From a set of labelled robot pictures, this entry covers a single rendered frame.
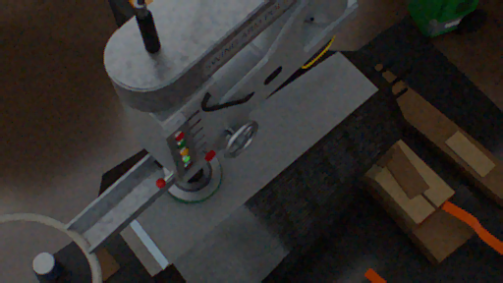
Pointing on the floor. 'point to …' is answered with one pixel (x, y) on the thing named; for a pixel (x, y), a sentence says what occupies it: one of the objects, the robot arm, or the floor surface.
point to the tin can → (47, 266)
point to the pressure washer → (446, 16)
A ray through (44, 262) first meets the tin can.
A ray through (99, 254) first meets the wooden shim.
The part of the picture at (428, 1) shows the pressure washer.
